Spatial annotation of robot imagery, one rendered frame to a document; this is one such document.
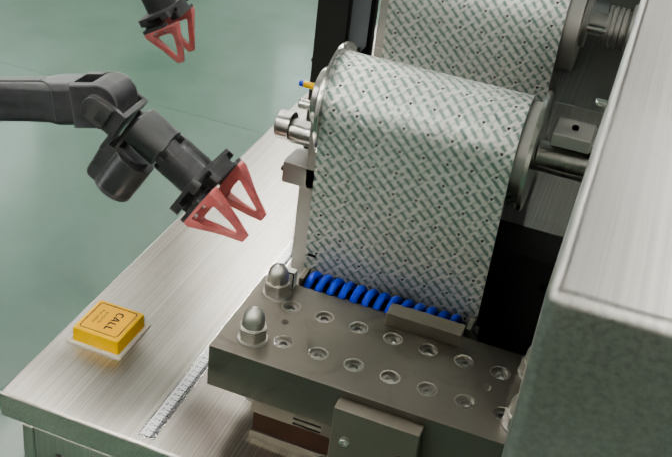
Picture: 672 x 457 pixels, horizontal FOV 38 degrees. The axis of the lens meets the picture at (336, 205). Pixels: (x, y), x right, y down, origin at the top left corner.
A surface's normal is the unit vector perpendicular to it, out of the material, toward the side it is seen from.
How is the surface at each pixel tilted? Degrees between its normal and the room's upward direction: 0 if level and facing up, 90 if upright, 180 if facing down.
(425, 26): 92
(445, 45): 92
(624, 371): 90
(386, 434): 90
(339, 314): 0
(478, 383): 0
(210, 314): 0
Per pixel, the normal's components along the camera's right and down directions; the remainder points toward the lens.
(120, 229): 0.11, -0.85
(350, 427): -0.35, 0.46
